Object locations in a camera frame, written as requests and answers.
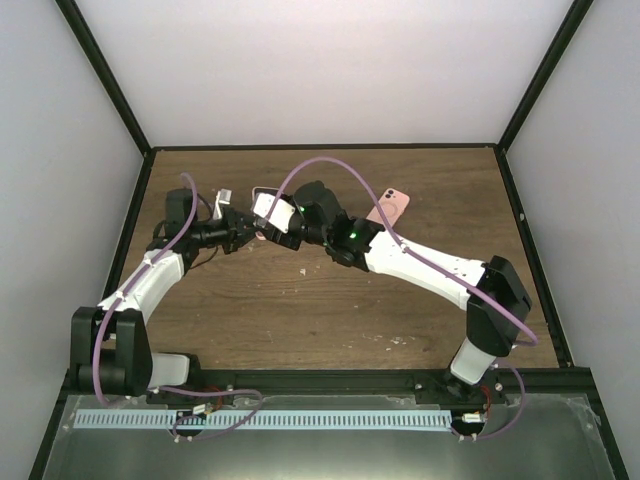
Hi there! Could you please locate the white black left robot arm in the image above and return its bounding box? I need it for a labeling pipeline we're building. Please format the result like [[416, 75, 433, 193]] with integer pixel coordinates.
[[69, 188, 256, 404]]

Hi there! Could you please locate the plain pink phone case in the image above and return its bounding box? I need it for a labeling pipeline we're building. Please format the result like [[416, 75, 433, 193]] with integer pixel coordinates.
[[251, 186, 278, 216]]

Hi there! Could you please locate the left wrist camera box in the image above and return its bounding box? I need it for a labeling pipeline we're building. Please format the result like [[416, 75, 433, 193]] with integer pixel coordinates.
[[211, 189, 232, 221]]

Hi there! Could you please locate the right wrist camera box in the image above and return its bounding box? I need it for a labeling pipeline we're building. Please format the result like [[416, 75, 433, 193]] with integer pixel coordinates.
[[252, 195, 296, 233]]

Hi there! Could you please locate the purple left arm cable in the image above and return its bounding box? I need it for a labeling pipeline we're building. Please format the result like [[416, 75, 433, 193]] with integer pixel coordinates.
[[92, 172, 264, 444]]

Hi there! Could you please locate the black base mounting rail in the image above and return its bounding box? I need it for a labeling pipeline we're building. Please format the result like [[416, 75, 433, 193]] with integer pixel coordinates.
[[64, 368, 596, 406]]

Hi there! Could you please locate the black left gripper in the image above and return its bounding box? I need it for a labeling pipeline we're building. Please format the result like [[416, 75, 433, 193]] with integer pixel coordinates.
[[190, 207, 261, 254]]

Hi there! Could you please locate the pink ring-stand phone case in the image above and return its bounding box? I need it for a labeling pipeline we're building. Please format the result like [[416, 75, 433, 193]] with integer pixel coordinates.
[[366, 188, 410, 226]]

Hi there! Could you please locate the light blue slotted strip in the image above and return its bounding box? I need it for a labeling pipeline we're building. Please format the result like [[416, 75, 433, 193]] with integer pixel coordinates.
[[73, 409, 452, 432]]

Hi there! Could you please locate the black enclosure frame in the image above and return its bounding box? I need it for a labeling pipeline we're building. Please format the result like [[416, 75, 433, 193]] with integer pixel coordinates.
[[27, 0, 631, 480]]

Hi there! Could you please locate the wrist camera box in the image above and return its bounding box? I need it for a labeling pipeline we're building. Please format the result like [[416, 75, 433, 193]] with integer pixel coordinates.
[[211, 189, 232, 221], [252, 195, 296, 233]]

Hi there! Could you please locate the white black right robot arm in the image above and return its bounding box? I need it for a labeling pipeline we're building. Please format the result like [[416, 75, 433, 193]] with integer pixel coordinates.
[[252, 181, 532, 403]]

